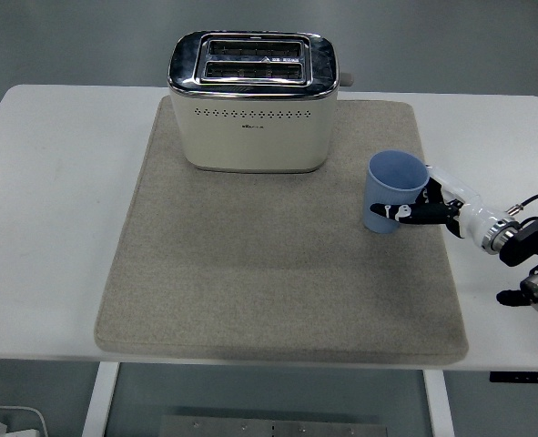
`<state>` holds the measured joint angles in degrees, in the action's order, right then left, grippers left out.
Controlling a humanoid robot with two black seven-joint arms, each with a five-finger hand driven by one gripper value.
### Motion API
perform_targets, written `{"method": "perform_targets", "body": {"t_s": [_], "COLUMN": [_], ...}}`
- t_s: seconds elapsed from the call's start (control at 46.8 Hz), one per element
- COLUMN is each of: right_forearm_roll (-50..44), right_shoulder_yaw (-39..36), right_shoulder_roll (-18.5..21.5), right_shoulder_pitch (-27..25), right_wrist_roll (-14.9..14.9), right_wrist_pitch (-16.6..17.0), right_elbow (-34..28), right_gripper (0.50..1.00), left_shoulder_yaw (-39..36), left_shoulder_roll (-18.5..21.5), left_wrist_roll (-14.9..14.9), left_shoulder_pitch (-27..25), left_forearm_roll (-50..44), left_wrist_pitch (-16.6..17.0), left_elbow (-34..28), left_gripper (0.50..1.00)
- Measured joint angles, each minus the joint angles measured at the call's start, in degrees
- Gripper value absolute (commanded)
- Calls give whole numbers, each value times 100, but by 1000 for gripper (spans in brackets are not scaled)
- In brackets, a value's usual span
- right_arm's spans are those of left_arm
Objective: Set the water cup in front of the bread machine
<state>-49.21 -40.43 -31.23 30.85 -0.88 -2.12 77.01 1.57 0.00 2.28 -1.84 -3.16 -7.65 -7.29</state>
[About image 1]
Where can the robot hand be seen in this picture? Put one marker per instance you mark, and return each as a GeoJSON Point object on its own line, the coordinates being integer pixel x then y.
{"type": "Point", "coordinates": [471, 214]}

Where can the blue plastic cup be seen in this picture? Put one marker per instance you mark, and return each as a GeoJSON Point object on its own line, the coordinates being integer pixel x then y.
{"type": "Point", "coordinates": [387, 191]}

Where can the black table control panel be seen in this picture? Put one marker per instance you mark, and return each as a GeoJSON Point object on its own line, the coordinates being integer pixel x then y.
{"type": "Point", "coordinates": [523, 377]}

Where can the white table leg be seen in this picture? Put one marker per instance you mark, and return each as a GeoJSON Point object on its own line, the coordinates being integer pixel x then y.
{"type": "Point", "coordinates": [439, 405]}
{"type": "Point", "coordinates": [99, 400]}

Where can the beige fabric mat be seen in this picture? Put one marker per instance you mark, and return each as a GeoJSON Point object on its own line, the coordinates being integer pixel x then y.
{"type": "Point", "coordinates": [273, 282]}

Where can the cream and chrome toaster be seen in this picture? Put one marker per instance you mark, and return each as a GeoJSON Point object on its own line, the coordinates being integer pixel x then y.
{"type": "Point", "coordinates": [255, 141]}

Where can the grey metal plate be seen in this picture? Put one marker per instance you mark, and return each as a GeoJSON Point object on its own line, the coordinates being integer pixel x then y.
{"type": "Point", "coordinates": [273, 428]}

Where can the white tray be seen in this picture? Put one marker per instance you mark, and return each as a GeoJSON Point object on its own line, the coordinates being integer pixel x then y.
{"type": "Point", "coordinates": [38, 421]}

